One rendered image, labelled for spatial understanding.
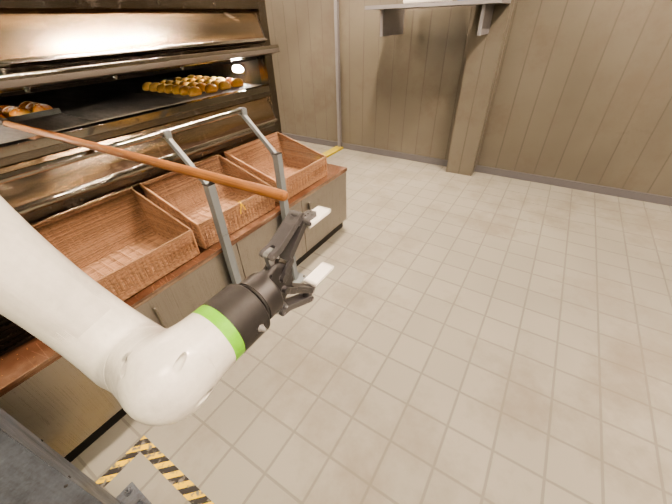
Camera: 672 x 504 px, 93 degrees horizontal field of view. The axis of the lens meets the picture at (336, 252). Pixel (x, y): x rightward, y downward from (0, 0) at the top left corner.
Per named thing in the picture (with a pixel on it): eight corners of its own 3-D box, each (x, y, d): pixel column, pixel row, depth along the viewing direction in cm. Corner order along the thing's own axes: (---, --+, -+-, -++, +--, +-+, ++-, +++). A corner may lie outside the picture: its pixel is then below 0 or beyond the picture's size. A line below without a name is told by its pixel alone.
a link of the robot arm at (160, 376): (174, 461, 35) (115, 395, 31) (130, 422, 43) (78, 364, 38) (261, 366, 45) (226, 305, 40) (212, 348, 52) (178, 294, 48)
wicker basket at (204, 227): (154, 225, 192) (136, 183, 176) (228, 191, 229) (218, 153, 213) (205, 250, 169) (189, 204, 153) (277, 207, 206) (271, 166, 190)
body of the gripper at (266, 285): (227, 276, 49) (268, 246, 55) (239, 314, 54) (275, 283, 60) (263, 294, 45) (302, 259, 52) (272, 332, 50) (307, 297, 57)
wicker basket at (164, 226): (40, 283, 152) (2, 234, 136) (150, 229, 190) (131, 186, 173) (89, 324, 130) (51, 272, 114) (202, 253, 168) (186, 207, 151)
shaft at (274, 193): (290, 199, 85) (289, 189, 83) (283, 204, 83) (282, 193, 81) (12, 125, 156) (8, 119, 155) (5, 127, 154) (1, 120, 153)
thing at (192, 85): (140, 90, 232) (137, 82, 228) (195, 81, 264) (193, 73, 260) (193, 97, 204) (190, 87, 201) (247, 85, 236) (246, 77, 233)
